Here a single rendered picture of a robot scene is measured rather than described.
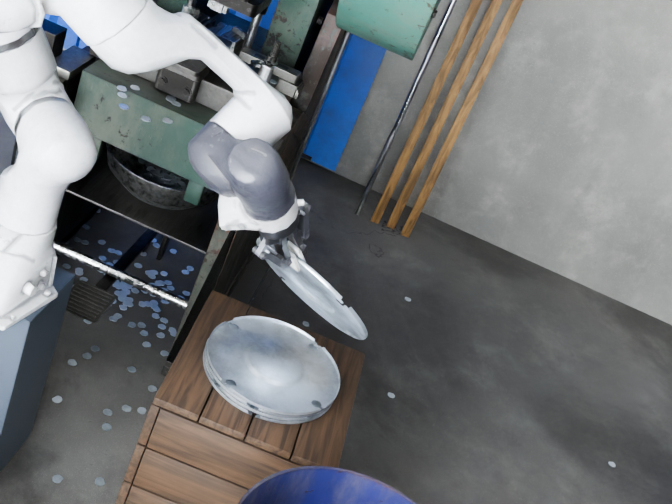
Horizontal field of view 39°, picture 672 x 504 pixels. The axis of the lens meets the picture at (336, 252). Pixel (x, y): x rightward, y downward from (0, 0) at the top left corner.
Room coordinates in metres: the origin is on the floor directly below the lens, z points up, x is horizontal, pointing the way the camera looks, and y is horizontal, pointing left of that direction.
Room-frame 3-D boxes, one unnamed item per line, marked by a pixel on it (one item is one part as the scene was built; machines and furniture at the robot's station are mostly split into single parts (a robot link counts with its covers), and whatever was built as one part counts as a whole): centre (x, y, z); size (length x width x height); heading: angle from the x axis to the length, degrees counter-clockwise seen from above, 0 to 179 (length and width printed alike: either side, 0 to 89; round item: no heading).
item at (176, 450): (1.57, 0.02, 0.18); 0.40 x 0.38 x 0.35; 3
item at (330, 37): (2.29, 0.22, 0.45); 0.92 x 0.12 x 0.90; 0
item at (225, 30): (2.15, 0.49, 0.76); 0.15 x 0.09 x 0.05; 90
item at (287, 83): (2.15, 0.32, 0.76); 0.17 x 0.06 x 0.10; 90
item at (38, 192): (1.36, 0.51, 0.71); 0.18 x 0.11 x 0.25; 47
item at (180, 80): (1.98, 0.49, 0.72); 0.25 x 0.14 x 0.14; 0
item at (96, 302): (2.01, 0.49, 0.14); 0.59 x 0.10 x 0.05; 0
